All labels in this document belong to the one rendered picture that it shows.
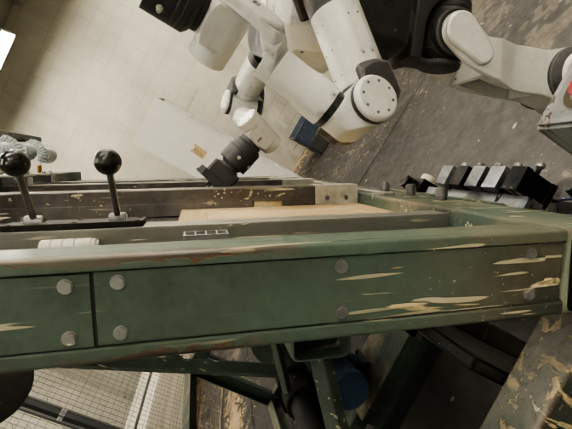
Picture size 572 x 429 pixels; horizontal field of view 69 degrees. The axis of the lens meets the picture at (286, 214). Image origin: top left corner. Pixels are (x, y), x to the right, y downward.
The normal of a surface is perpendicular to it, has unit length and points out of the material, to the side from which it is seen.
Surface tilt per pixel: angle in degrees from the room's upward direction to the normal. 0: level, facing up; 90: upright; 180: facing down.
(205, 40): 105
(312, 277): 90
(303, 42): 101
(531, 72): 90
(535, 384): 0
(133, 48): 90
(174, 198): 90
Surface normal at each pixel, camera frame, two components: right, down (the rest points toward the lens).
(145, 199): 0.21, 0.12
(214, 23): 0.13, 0.69
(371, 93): 0.36, -0.18
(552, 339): -0.85, -0.47
